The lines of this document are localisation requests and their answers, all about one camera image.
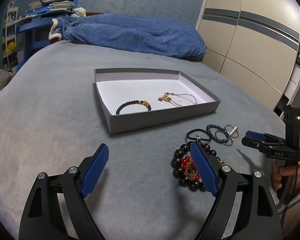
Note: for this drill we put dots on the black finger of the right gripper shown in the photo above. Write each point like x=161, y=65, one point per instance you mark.
x=255, y=143

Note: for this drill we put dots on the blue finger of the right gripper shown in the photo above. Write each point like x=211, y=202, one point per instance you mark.
x=255, y=136

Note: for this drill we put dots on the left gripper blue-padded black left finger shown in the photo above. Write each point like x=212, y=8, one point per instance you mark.
x=42, y=217

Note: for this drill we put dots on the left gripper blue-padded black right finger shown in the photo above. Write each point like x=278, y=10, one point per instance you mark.
x=257, y=217

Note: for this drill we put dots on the person's right hand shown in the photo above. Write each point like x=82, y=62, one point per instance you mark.
x=279, y=172

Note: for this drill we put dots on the grey bed cover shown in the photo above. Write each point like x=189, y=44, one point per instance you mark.
x=50, y=120

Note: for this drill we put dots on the beige sliding wardrobe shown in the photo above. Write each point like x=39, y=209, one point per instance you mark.
x=254, y=43

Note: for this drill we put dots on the grey shallow cardboard box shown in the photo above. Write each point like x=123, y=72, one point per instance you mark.
x=133, y=98

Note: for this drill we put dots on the blue fleece blanket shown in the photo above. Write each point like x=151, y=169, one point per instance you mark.
x=161, y=36

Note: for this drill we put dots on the white shelf rack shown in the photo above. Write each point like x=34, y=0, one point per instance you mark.
x=9, y=37

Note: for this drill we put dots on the blue desk shelf unit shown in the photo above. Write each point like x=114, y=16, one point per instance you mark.
x=41, y=20

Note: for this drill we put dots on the white plush toy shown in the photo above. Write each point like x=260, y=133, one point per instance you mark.
x=79, y=12

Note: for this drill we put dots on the stack of papers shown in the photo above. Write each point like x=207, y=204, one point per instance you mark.
x=61, y=5

